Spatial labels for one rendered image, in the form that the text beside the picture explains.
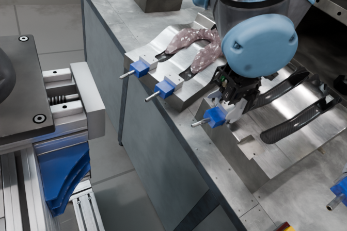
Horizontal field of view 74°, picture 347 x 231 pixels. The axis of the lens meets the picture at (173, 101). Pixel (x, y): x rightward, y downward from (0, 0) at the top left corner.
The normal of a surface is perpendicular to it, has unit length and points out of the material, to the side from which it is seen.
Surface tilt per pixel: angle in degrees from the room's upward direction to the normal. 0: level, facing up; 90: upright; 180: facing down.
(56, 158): 0
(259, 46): 90
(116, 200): 0
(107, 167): 0
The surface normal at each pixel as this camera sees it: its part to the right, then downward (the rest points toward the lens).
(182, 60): -0.07, -0.41
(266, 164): 0.22, -0.66
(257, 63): 0.02, 0.74
